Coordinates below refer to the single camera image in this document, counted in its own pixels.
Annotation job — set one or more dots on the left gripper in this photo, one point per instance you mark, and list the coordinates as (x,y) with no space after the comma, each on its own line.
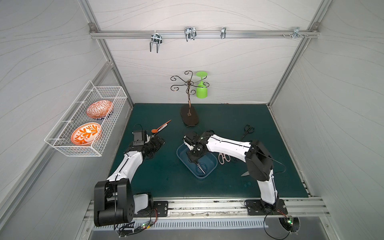
(156,141)

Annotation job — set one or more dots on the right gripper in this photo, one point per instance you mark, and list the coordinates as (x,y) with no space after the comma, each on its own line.
(195,156)

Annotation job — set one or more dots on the black scissors large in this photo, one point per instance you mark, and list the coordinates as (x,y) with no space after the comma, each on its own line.
(200,167)

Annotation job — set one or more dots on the blue handled scissors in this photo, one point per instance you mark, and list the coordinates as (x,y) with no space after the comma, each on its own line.
(204,166)

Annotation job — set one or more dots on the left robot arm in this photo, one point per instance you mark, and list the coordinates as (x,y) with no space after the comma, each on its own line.
(114,201)

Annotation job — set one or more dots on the blue plastic storage box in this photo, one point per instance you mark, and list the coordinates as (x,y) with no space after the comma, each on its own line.
(209,159)

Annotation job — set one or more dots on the small black scissors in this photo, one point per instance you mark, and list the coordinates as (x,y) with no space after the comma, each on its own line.
(248,129)

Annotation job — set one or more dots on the orange plastic spoon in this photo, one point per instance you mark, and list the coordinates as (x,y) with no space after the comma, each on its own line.
(155,131)

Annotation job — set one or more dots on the copper cup holder stand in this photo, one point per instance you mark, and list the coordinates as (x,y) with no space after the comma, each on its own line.
(188,112)

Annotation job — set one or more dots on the green table mat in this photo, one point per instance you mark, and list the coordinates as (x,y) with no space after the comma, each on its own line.
(165,176)

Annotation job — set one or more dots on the green plastic goblet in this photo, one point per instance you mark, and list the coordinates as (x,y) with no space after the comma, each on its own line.
(201,90)

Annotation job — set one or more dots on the red patterned bowl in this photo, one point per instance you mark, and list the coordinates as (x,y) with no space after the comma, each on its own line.
(100,110)

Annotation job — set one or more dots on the orange floral bowl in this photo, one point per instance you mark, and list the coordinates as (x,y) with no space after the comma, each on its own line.
(86,134)

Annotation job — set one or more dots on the metal double hook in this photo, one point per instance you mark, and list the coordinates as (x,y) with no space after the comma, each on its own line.
(156,40)

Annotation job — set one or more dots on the metal hook centre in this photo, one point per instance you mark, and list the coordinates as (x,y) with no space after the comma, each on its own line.
(190,33)

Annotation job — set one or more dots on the metal hook right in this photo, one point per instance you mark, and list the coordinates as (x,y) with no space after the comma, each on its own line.
(296,34)

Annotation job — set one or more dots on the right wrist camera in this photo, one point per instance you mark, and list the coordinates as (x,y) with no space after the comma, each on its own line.
(189,143)

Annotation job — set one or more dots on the cream handled kitchen scissors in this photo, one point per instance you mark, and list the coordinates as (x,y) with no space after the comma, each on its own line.
(245,174)

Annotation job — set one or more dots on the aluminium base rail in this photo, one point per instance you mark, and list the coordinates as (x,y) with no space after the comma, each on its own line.
(205,208)

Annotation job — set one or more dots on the white wire basket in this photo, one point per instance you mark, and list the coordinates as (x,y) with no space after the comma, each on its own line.
(59,137)

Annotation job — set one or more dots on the small metal bracket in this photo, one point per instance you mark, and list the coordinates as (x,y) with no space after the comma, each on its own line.
(223,32)

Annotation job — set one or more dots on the aluminium top rail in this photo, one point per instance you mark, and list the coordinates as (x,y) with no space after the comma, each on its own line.
(216,34)

